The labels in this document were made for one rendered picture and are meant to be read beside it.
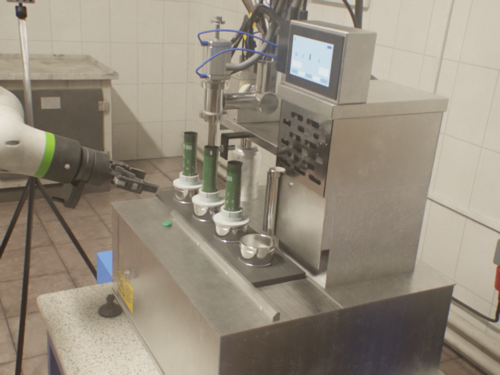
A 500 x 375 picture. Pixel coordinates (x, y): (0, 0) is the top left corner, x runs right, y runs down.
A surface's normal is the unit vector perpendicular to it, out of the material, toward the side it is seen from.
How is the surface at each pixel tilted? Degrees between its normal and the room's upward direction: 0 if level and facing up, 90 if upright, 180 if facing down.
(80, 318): 0
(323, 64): 90
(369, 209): 90
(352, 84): 90
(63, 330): 0
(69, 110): 90
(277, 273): 0
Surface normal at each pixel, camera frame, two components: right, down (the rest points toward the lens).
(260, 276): 0.07, -0.94
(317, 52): -0.89, 0.11
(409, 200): 0.46, 0.34
